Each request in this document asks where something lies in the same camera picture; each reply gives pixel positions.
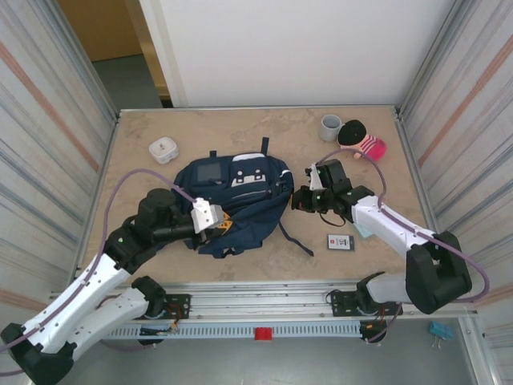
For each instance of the navy blue backpack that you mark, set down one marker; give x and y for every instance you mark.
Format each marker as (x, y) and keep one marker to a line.
(248, 212)

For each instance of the black card box white label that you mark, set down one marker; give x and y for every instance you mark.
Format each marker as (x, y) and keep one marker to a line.
(340, 242)

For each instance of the white round case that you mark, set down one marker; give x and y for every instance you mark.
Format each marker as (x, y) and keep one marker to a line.
(162, 150)

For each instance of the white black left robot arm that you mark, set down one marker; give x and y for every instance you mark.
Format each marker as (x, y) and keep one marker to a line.
(80, 293)

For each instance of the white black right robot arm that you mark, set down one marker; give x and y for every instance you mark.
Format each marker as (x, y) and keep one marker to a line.
(384, 224)

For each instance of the pink black plush doll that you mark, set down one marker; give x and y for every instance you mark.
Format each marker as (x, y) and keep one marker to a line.
(370, 148)

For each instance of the grey cup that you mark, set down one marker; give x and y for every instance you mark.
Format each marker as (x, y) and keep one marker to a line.
(329, 130)

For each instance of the red block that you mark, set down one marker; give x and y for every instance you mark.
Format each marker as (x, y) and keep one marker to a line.
(263, 334)

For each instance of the translucent striped side panel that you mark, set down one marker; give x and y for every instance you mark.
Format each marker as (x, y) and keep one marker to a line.
(40, 120)
(473, 100)

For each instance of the blue binder clip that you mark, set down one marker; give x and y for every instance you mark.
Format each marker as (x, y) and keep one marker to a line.
(441, 329)

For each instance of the brown wooden door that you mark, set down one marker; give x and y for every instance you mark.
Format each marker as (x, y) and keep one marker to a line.
(104, 24)

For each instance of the aluminium mounting rail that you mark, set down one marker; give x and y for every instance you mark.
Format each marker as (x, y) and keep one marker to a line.
(260, 298)

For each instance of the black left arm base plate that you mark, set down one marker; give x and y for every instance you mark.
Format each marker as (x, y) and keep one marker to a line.
(180, 302)

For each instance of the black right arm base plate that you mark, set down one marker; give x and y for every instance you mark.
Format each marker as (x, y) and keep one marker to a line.
(340, 298)

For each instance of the white door frame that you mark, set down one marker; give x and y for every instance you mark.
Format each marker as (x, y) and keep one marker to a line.
(158, 32)

